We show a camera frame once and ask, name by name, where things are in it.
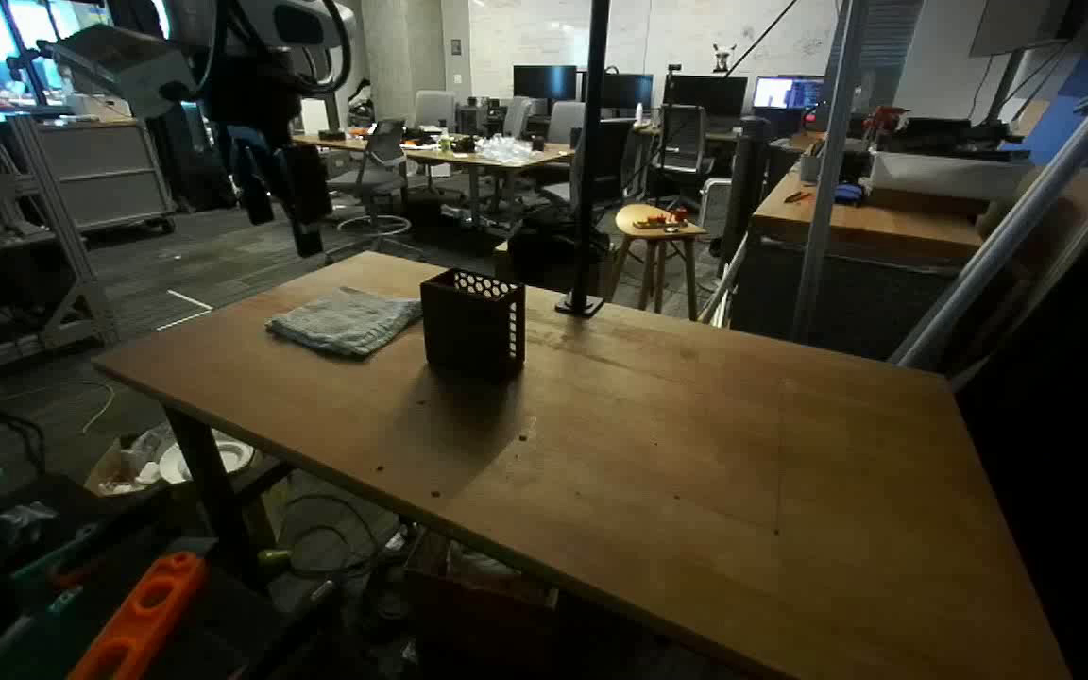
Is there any wooden top workbench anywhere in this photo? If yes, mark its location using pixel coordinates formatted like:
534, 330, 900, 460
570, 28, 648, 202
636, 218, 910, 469
730, 161, 1040, 369

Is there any light wooden meeting table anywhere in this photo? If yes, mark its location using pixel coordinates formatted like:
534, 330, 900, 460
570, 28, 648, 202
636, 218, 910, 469
404, 133, 579, 232

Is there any lit blue computer monitor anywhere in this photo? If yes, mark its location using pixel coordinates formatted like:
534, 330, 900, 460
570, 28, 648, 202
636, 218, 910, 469
747, 72, 830, 117

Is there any orange plastic object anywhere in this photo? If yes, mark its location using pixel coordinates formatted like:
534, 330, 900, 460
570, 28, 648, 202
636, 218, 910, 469
68, 548, 213, 680

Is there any round wooden stool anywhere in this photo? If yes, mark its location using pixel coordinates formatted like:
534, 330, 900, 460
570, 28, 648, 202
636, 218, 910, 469
602, 202, 711, 320

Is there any black office chair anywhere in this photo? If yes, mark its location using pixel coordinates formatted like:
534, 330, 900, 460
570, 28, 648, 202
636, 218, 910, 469
653, 101, 714, 183

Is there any black table leg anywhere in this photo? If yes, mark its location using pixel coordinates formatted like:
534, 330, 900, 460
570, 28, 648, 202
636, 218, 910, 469
162, 407, 258, 581

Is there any dark computer monitor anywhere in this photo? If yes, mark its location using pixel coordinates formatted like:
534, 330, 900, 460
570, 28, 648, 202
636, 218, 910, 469
661, 72, 752, 126
509, 62, 583, 105
597, 70, 658, 117

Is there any grey diagonal metal pole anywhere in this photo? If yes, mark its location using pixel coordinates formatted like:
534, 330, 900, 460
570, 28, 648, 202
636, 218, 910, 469
889, 41, 1088, 374

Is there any white metal frame shelf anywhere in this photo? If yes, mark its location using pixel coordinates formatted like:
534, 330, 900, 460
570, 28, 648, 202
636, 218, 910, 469
0, 109, 121, 388

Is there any white printer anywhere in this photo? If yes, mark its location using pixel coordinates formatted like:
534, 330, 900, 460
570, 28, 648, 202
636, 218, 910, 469
864, 115, 1036, 206

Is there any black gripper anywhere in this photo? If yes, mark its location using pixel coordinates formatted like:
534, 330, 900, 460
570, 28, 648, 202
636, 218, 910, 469
208, 86, 337, 263

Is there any grey office chair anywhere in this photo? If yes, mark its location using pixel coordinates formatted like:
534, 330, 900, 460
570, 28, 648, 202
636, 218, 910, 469
349, 117, 418, 250

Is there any white bowl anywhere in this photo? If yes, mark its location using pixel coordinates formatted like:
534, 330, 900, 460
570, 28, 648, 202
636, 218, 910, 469
153, 430, 258, 491

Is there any dark floor cable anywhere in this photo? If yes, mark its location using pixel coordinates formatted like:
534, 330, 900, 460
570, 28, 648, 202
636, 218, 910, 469
272, 486, 404, 581

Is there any grey upright metal pole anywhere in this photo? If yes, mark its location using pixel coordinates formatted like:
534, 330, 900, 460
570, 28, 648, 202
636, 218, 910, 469
786, 0, 864, 349

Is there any black perforated box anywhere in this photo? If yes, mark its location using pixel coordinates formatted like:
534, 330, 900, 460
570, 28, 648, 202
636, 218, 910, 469
414, 263, 529, 386

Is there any black vertical pole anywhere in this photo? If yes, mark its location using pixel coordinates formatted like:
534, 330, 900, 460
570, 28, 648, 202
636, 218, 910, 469
553, 0, 617, 320

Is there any light blue cloth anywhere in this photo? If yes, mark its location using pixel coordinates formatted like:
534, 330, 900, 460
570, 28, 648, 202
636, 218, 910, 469
263, 285, 428, 363

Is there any white drawer cabinet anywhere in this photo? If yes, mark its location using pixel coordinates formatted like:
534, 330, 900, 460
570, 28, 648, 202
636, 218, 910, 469
27, 115, 176, 237

